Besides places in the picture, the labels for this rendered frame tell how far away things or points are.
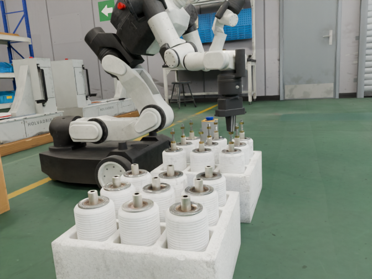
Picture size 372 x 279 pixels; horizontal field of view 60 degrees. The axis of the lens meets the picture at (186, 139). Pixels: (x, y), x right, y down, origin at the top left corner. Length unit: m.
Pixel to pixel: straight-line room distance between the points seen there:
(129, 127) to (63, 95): 2.37
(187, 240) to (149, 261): 0.09
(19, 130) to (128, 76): 1.70
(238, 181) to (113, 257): 0.58
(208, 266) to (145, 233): 0.16
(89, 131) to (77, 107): 2.10
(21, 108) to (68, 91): 0.70
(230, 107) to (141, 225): 0.60
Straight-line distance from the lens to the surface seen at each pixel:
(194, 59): 1.28
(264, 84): 6.33
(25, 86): 3.47
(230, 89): 1.15
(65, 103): 3.96
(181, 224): 0.70
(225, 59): 1.14
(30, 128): 3.24
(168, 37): 1.37
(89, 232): 0.81
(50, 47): 8.36
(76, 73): 3.87
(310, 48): 6.29
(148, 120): 1.59
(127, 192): 0.89
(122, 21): 1.63
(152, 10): 1.40
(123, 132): 1.72
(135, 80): 1.64
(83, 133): 1.81
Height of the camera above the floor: 0.54
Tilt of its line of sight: 11 degrees down
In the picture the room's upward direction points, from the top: 3 degrees counter-clockwise
